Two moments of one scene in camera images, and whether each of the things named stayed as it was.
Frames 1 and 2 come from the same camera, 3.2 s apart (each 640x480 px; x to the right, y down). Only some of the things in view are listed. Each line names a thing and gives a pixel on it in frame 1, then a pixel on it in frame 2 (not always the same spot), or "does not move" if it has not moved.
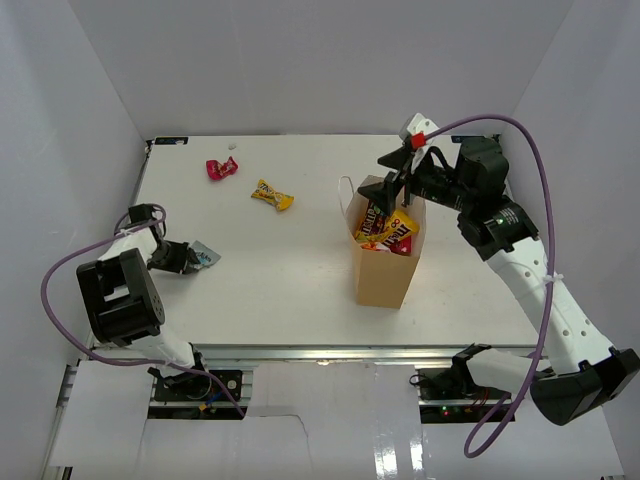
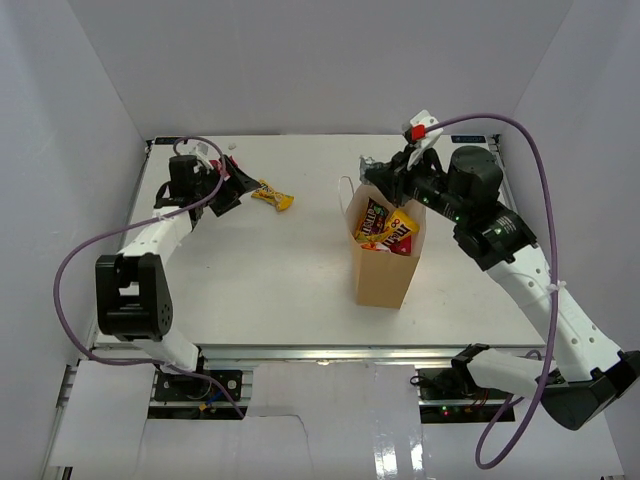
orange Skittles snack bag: (375, 246) does not move
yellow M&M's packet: (264, 192) does not move
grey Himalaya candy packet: (205, 254) → (366, 164)
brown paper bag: (383, 277) does not move
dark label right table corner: (459, 139) does not move
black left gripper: (184, 255) → (233, 188)
